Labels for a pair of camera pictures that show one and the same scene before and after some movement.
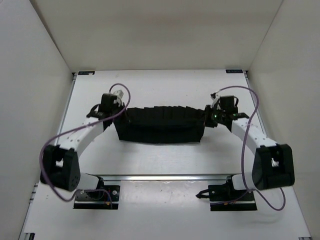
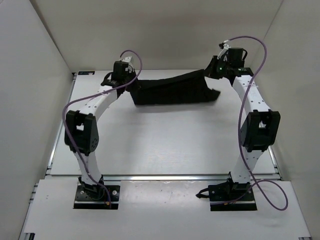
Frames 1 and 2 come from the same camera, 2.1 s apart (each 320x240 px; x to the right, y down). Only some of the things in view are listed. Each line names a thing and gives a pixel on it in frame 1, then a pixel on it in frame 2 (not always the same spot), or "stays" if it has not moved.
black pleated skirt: (161, 124) to (191, 86)
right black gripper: (207, 112) to (210, 71)
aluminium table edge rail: (163, 177) stays
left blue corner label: (86, 72) stays
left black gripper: (122, 106) to (132, 73)
